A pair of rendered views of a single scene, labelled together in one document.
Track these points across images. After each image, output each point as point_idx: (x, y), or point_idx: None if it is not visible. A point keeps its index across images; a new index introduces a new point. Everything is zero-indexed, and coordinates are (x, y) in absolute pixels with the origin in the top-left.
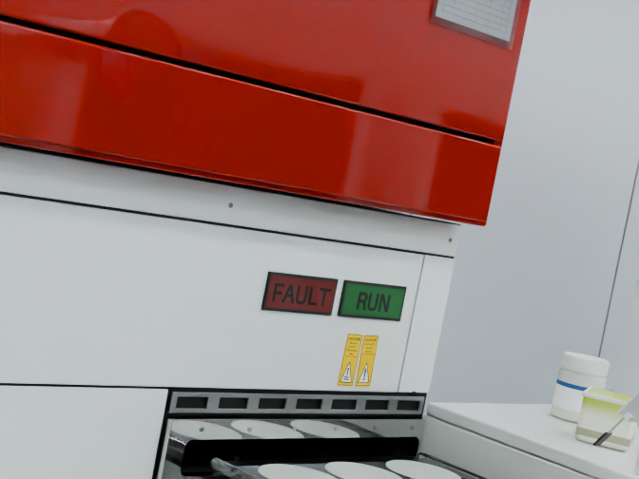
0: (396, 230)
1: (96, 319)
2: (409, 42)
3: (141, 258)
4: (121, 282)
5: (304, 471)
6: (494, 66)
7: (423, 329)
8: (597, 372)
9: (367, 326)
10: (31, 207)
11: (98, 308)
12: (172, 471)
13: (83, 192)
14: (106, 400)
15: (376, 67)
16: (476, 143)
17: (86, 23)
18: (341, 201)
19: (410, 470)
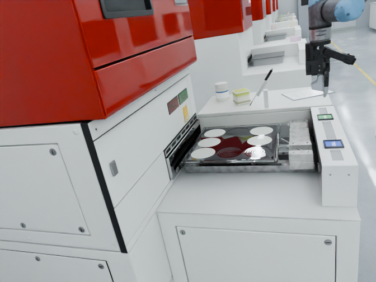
0: (180, 73)
1: (146, 145)
2: (173, 14)
3: (147, 120)
4: (146, 130)
5: (200, 150)
6: (186, 12)
7: (191, 96)
8: (226, 85)
9: (184, 103)
10: (123, 124)
11: (145, 141)
12: (173, 170)
13: (130, 110)
14: (155, 164)
15: (171, 27)
16: (190, 38)
17: (121, 53)
18: (177, 73)
19: (212, 134)
